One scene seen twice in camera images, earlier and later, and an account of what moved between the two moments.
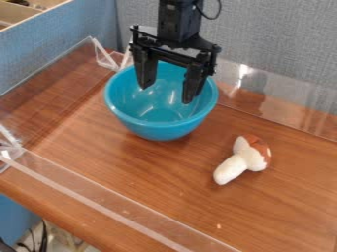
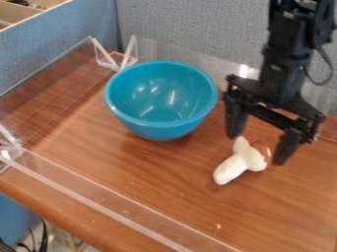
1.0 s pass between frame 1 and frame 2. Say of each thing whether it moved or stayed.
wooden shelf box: stayed
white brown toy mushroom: stayed
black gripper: moved
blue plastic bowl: stayed
